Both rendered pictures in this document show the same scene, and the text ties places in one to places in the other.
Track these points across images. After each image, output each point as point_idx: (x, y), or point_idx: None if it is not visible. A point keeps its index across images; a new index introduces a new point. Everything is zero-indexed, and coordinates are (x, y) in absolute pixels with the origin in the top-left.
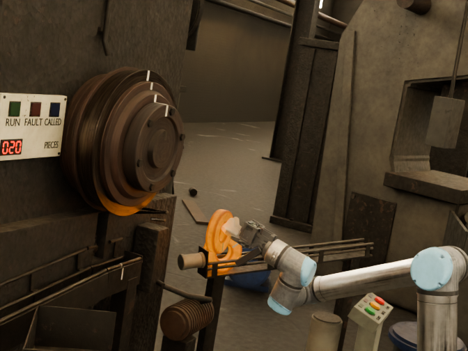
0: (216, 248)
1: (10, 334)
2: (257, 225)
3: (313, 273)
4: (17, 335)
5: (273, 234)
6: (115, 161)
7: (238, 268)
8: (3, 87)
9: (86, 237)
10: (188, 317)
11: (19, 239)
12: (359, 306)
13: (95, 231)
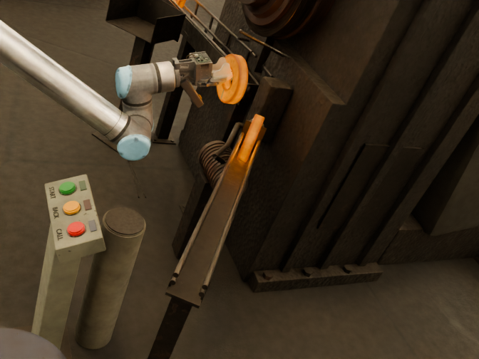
0: (217, 86)
1: (191, 33)
2: (196, 56)
3: (118, 85)
4: (192, 38)
5: (178, 61)
6: None
7: (239, 169)
8: None
9: (257, 45)
10: (205, 146)
11: (234, 3)
12: (82, 180)
13: (262, 47)
